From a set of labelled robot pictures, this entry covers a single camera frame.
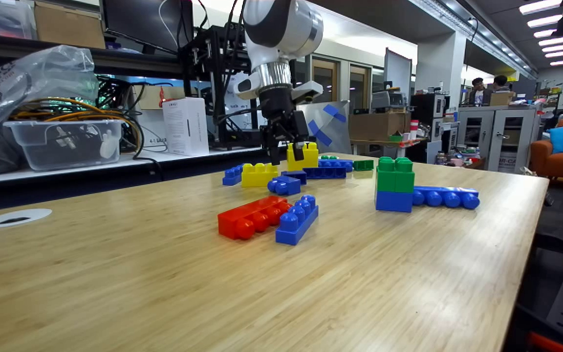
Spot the green and blue brick stack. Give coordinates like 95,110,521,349
375,157,414,214

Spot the long blue brick near red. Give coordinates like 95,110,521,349
275,196,318,247

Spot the cardboard box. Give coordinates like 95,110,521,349
347,112,410,144

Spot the green brick flat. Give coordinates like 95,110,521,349
351,159,373,173

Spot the flat yellow brick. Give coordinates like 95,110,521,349
240,163,279,189

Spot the grey cabinet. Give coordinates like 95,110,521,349
457,108,541,173

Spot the long blue brick far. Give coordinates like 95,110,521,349
412,187,480,210

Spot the wide blue brick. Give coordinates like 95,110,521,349
304,159,353,181

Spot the white box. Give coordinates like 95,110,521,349
162,99,209,157

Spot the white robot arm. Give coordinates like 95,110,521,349
234,0,324,165

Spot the clear plastic bag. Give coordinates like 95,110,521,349
0,44,101,179

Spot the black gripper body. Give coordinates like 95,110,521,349
257,85,308,142

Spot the white table grommet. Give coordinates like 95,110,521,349
0,208,52,230

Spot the small blue brick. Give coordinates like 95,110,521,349
267,177,300,196
222,165,242,187

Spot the black frame 3d printer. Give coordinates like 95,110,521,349
179,24,267,147

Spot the clear plastic bin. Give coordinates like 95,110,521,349
3,120,121,173

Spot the tall yellow brick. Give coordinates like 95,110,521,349
285,142,318,173

